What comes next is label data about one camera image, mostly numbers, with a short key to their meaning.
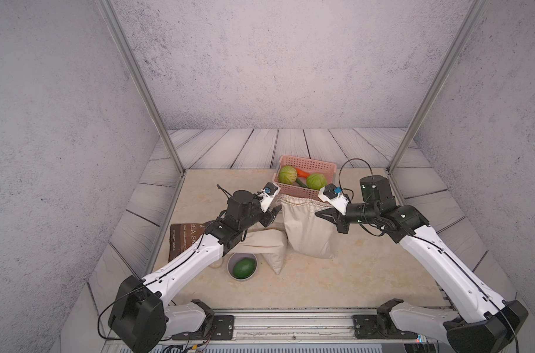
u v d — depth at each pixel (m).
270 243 0.85
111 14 0.71
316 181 1.08
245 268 0.81
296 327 0.74
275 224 0.75
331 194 0.57
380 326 0.67
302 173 1.16
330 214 0.63
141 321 0.39
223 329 0.73
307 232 0.73
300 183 1.14
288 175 1.08
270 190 0.65
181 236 0.91
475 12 0.70
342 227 0.61
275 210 0.70
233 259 0.84
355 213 0.62
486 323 0.36
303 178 1.14
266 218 0.69
